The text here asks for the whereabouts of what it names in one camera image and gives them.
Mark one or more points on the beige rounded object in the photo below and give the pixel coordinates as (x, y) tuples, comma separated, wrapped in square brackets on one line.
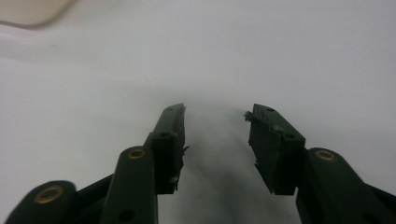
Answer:
[(29, 11)]

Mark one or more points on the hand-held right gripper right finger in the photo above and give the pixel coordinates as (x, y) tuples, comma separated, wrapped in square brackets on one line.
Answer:
[(277, 149)]

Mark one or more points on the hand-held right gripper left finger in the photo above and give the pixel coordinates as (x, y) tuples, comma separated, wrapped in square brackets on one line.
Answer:
[(166, 146)]

